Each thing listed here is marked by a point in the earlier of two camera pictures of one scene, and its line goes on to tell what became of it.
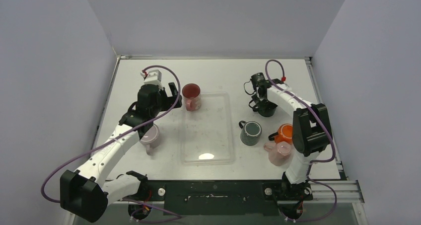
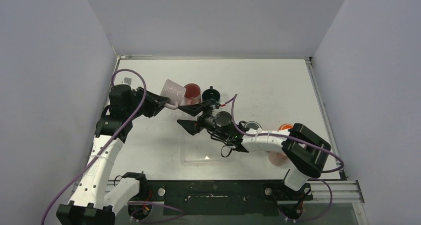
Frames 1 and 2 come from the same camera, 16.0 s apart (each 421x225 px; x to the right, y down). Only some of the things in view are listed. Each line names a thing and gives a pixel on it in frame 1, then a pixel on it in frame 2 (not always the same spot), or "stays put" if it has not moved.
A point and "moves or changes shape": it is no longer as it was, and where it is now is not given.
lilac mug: (151, 138) moves or changes shape
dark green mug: (265, 108) -> (210, 93)
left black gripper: (170, 101) -> (155, 104)
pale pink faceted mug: (279, 152) stays put
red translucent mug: (191, 92) stays put
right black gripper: (260, 98) -> (201, 122)
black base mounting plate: (222, 197) stays put
